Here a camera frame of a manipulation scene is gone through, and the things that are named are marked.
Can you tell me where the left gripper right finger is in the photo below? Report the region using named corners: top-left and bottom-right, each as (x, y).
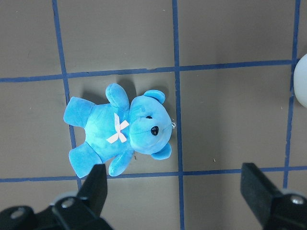
top-left (240, 163), bottom-right (307, 230)

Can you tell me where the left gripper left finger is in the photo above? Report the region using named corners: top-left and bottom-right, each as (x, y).
top-left (0, 164), bottom-right (112, 230)

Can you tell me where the white trash can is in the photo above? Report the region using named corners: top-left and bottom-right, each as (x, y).
top-left (294, 54), bottom-right (307, 108)

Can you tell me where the blue teddy bear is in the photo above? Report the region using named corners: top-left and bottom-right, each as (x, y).
top-left (63, 83), bottom-right (174, 178)

